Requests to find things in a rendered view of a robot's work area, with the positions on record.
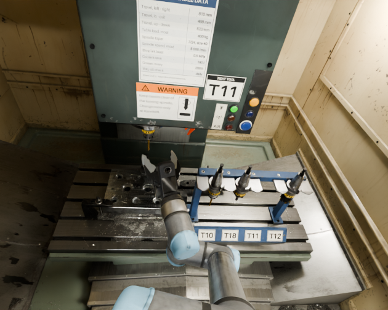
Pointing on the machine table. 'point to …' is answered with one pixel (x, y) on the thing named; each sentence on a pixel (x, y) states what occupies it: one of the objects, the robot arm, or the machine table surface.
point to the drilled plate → (147, 205)
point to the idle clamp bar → (188, 185)
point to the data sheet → (175, 40)
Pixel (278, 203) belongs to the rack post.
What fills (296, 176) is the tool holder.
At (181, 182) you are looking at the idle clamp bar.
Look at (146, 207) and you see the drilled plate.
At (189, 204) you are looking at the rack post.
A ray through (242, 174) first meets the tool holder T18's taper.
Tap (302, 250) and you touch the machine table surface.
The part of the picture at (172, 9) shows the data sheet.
